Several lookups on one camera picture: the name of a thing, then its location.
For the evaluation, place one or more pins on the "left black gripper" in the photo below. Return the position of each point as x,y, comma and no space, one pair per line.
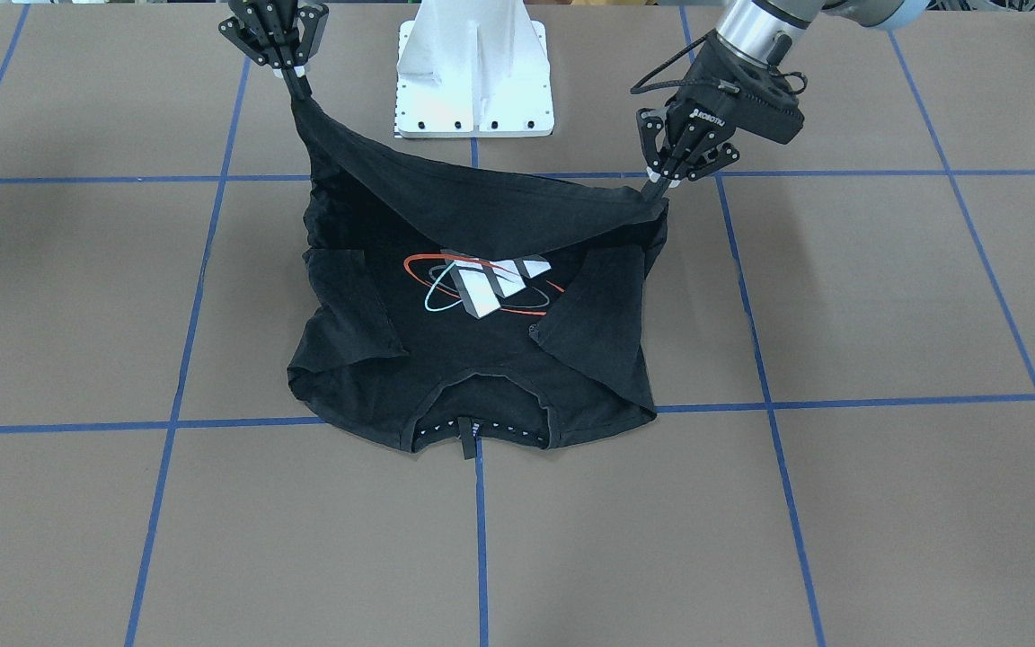
695,110

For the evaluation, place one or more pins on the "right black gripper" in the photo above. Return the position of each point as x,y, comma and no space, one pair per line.
273,27

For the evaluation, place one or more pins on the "black printed t-shirt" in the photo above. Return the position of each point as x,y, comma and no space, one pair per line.
458,303

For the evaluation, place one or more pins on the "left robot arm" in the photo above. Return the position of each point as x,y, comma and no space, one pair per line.
763,32

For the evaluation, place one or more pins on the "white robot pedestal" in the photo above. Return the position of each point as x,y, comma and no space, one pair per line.
473,69

